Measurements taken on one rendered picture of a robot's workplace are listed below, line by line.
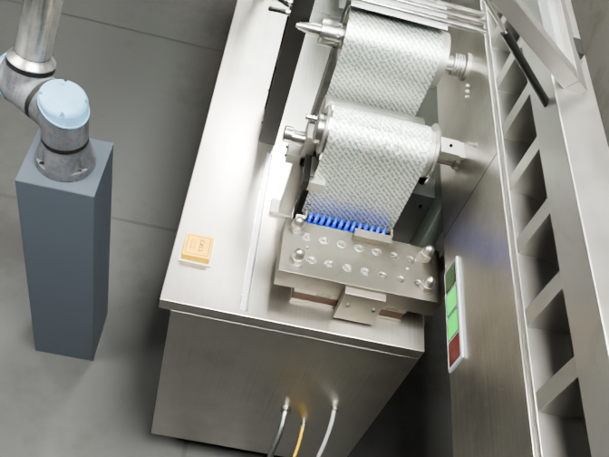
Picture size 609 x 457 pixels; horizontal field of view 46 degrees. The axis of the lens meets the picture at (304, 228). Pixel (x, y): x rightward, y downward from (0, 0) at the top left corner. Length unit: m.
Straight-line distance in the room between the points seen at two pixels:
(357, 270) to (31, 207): 0.88
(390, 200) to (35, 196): 0.91
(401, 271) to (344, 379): 0.37
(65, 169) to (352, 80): 0.76
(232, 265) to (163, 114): 1.72
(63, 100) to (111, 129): 1.53
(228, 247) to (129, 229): 1.18
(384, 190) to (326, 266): 0.23
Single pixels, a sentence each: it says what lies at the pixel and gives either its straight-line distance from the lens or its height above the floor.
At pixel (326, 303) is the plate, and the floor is 0.92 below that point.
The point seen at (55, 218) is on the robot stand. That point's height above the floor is 0.77.
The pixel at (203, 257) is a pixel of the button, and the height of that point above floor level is 0.92.
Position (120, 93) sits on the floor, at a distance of 3.54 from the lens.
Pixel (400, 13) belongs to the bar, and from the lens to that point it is 1.79.
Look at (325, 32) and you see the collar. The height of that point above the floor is 1.35.
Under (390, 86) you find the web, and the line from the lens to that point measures 1.84.
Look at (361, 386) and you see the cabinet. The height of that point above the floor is 0.67.
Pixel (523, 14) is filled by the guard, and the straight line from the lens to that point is 1.28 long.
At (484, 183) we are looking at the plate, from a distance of 1.57.
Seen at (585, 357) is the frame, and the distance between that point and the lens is 1.08.
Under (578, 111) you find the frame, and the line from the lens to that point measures 1.36.
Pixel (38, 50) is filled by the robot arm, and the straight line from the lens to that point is 1.87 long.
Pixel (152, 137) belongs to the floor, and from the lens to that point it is 3.35.
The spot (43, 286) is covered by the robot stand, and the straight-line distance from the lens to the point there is 2.34.
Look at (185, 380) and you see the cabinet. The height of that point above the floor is 0.51.
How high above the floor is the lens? 2.38
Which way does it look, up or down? 50 degrees down
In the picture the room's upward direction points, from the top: 20 degrees clockwise
